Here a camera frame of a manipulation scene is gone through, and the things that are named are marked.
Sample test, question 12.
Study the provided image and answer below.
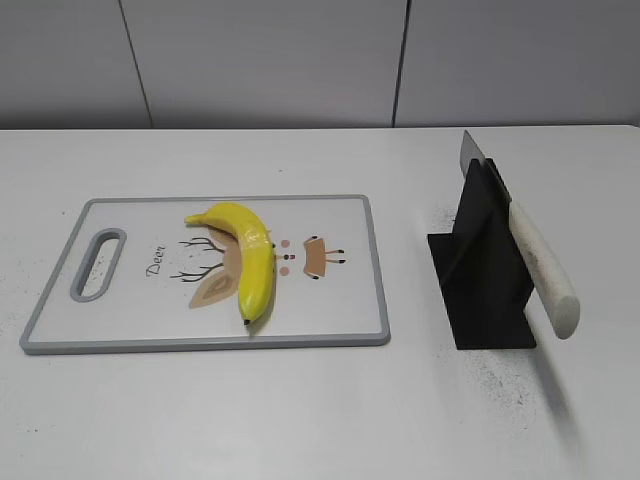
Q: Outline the white-handled kitchen knife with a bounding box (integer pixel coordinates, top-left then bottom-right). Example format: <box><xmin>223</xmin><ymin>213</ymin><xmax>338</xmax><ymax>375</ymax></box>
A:
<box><xmin>459</xmin><ymin>130</ymin><xmax>581</xmax><ymax>340</ymax></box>

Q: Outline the yellow plastic banana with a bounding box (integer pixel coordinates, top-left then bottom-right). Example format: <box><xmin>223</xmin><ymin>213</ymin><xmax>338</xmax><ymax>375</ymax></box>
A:
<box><xmin>185</xmin><ymin>202</ymin><xmax>275</xmax><ymax>327</ymax></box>

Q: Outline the black knife stand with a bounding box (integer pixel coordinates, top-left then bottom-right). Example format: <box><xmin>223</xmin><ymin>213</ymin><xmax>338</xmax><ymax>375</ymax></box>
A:
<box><xmin>427</xmin><ymin>158</ymin><xmax>536</xmax><ymax>350</ymax></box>

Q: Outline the white grey-rimmed cutting board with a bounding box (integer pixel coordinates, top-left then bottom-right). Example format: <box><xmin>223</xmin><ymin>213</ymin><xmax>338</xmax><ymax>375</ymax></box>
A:
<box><xmin>20</xmin><ymin>195</ymin><xmax>390</xmax><ymax>355</ymax></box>

